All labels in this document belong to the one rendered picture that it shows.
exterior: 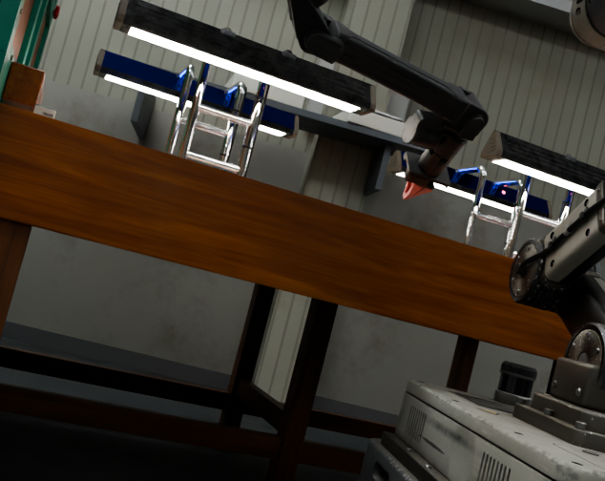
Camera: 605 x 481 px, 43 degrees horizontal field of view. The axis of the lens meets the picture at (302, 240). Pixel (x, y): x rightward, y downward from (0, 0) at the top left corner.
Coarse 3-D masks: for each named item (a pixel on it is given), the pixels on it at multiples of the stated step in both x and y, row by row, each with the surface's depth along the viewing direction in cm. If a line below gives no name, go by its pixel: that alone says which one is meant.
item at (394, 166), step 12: (396, 156) 249; (396, 168) 246; (456, 180) 254; (468, 180) 257; (468, 192) 255; (492, 192) 259; (504, 192) 261; (516, 192) 265; (504, 204) 260; (528, 204) 264; (540, 204) 267; (552, 216) 266
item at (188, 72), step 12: (180, 72) 220; (192, 72) 210; (240, 84) 216; (180, 96) 209; (240, 96) 215; (180, 108) 209; (240, 108) 216; (180, 120) 209; (216, 132) 213; (228, 132) 214; (168, 144) 208; (228, 144) 214; (228, 156) 214
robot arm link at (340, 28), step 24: (336, 24) 136; (312, 48) 131; (336, 48) 132; (360, 48) 136; (360, 72) 140; (384, 72) 140; (408, 72) 142; (408, 96) 145; (432, 96) 146; (456, 96) 147; (456, 120) 149
